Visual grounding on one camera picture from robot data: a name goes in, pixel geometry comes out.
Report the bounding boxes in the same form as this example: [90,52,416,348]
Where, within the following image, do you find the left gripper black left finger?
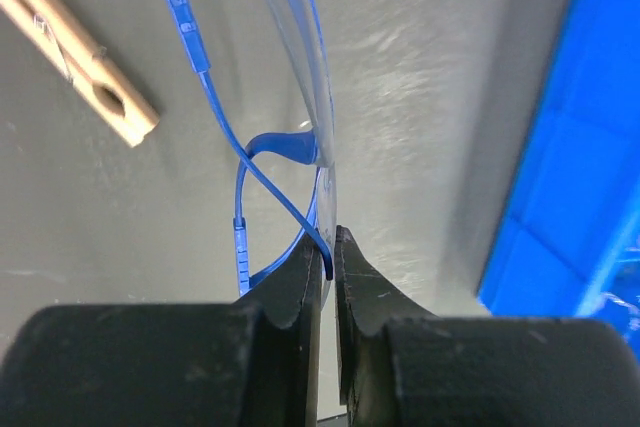
[235,236,323,426]

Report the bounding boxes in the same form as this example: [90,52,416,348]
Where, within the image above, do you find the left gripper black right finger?
[334,226,434,426]

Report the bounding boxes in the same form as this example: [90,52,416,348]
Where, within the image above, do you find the blue plastic bin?
[477,0,639,348]

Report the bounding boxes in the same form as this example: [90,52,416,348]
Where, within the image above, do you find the wooden tweezers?
[1,0,159,147]

